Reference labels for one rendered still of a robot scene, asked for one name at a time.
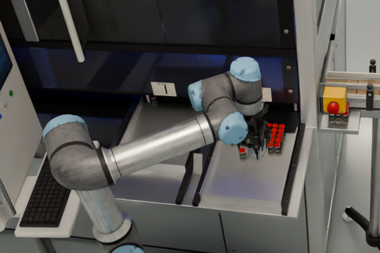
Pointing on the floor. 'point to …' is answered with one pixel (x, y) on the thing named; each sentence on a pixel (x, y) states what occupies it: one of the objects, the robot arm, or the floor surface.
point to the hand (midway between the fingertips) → (258, 154)
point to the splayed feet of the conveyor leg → (351, 216)
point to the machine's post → (310, 99)
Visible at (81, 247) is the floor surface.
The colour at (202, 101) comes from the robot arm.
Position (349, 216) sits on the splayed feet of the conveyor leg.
